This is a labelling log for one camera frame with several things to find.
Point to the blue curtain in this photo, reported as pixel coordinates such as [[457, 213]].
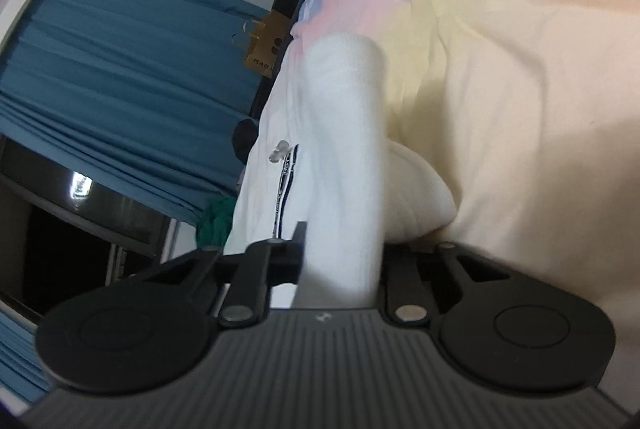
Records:
[[115, 69], [17, 359]]

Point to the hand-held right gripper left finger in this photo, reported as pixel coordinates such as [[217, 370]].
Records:
[[295, 259]]

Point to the white pants with black stripe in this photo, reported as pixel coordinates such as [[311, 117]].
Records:
[[345, 134]]

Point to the brown paper bag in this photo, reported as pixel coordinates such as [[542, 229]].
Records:
[[265, 46]]

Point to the green garment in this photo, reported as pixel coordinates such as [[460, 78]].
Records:
[[215, 221]]

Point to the pastel bed sheet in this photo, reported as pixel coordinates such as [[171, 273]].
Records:
[[525, 59]]

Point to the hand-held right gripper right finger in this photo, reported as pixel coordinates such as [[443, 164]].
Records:
[[395, 269]]

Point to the dark window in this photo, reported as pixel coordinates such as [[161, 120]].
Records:
[[65, 239]]

